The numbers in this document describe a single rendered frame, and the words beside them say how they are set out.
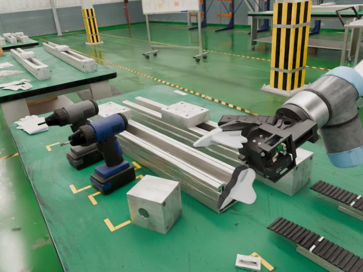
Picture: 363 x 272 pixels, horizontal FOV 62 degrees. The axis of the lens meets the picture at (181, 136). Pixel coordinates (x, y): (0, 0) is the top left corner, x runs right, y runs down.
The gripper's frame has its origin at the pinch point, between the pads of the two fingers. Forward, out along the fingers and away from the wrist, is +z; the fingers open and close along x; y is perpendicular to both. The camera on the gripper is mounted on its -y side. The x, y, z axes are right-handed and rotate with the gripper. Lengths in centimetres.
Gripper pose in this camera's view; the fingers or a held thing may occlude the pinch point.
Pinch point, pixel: (203, 178)
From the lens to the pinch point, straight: 51.2
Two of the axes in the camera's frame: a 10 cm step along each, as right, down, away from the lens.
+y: 5.2, 3.4, -7.8
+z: -7.9, 5.3, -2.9
